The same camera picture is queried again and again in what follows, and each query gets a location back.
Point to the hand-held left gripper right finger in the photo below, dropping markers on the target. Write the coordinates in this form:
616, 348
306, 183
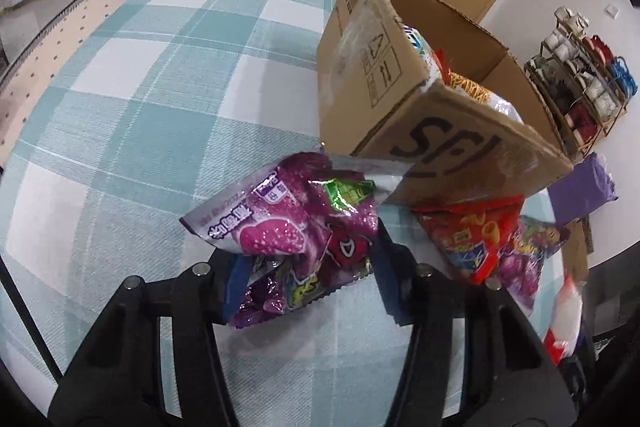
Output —
392, 292

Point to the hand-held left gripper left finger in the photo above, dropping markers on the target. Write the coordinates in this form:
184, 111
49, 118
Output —
231, 292

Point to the purple packet with green print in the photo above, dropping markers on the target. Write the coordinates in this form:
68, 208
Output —
280, 297

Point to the purple packet with white label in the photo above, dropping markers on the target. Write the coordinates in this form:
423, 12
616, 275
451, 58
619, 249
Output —
280, 217

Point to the white orange noodle snack packet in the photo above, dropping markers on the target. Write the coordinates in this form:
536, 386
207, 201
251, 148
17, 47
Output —
470, 89

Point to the brown cardboard box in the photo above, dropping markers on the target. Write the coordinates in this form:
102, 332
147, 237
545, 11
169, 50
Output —
385, 72

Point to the large red snack packet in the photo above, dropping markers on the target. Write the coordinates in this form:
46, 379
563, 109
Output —
465, 232

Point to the flat cardboard carton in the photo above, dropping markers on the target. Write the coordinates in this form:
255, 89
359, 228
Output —
577, 252

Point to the purple packet with colourful print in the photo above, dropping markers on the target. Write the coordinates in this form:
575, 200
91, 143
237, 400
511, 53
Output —
525, 257

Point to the purple bag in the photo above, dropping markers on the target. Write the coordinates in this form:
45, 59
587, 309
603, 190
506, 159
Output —
580, 192

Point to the teal checked tablecloth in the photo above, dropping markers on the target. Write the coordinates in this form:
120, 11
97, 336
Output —
150, 107

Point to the wooden shoe rack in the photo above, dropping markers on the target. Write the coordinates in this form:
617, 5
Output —
607, 127

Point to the group of assorted shoes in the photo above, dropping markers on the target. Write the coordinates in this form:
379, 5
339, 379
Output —
590, 82

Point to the beige dotted rug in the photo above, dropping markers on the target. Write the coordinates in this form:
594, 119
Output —
65, 22

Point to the white light switch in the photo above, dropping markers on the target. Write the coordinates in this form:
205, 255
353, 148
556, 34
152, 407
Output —
612, 10

